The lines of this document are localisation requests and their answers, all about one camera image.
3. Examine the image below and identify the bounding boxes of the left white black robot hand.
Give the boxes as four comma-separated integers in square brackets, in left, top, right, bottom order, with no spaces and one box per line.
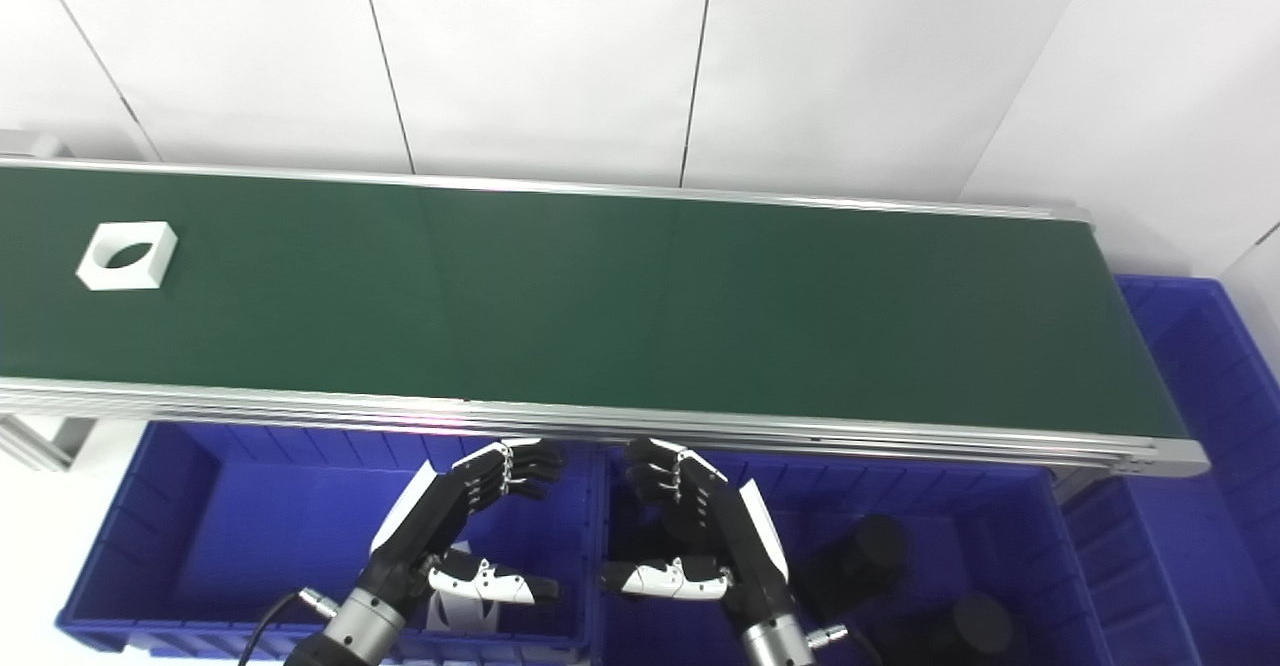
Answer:
[355,438,567,615]

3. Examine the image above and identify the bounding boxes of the blue bin with black cylinders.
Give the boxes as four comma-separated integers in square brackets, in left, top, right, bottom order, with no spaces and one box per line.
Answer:
[594,446,1127,666]

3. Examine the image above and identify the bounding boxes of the blue bin with white parts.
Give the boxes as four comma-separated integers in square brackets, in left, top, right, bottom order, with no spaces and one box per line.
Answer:
[55,420,603,663]

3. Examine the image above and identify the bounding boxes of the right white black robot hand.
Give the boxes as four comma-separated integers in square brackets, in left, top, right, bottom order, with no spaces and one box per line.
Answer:
[600,437,797,633]

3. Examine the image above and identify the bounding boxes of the aluminium conveyor leg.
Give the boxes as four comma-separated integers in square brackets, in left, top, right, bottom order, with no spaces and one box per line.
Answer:
[0,410,97,473]

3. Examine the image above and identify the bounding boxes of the empty blue bin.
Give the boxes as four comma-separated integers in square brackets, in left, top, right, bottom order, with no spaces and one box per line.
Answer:
[1060,274,1280,666]

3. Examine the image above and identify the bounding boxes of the black cylinder part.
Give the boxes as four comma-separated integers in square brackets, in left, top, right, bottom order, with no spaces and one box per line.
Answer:
[798,513,912,619]
[898,593,1017,666]

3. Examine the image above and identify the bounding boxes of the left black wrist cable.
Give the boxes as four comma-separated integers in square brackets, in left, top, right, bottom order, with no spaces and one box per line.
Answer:
[237,588,343,666]

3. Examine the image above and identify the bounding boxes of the white square part with hole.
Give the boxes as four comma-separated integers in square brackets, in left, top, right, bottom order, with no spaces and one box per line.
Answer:
[76,221,179,292]
[424,541,503,637]

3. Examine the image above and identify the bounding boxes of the green conveyor belt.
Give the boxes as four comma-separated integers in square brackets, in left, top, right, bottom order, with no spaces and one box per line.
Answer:
[0,166,1190,440]
[0,156,1211,478]

